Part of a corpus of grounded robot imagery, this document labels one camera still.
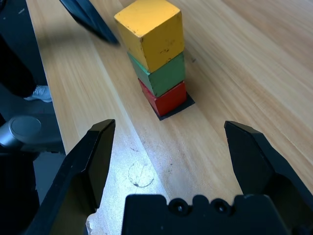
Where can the grey robot right leg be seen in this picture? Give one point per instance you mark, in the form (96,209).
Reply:
(24,127)

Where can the bystander leg dark trousers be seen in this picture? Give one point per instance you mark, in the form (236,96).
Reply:
(14,73)

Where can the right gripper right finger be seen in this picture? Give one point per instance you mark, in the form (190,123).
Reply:
(264,166)

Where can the green wooden block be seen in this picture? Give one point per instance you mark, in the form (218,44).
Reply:
(166,76)

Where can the black square mat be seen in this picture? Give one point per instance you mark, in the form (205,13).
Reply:
(190,101)

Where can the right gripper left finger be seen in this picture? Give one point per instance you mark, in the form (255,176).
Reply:
(80,171)

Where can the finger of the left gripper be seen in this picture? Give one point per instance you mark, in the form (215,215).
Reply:
(95,22)

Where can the white sneaker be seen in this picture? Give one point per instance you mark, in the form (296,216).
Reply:
(40,94)

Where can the yellow wooden block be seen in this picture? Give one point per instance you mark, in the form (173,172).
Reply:
(149,31)

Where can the red wooden block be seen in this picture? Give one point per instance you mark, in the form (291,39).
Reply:
(171,100)

